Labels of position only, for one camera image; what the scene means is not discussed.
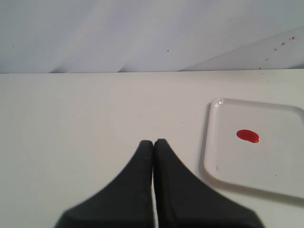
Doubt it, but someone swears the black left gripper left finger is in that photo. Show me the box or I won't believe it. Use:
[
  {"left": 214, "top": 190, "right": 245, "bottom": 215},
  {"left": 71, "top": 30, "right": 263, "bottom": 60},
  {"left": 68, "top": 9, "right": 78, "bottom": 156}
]
[{"left": 55, "top": 140, "right": 154, "bottom": 228}]

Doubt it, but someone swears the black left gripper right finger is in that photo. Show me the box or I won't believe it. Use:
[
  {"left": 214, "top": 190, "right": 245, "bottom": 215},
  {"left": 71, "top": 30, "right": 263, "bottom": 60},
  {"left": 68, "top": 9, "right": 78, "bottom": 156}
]
[{"left": 153, "top": 139, "right": 263, "bottom": 228}]

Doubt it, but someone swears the red sauce blob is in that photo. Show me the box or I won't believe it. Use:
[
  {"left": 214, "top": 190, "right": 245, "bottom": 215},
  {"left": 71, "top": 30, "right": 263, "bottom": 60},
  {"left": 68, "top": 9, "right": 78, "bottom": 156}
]
[{"left": 236, "top": 129, "right": 259, "bottom": 143}]

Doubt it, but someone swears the white rectangular plastic tray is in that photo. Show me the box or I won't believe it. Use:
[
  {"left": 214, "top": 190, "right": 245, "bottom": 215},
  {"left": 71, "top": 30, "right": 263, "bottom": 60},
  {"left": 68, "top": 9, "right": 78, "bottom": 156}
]
[{"left": 203, "top": 98, "right": 304, "bottom": 198}]

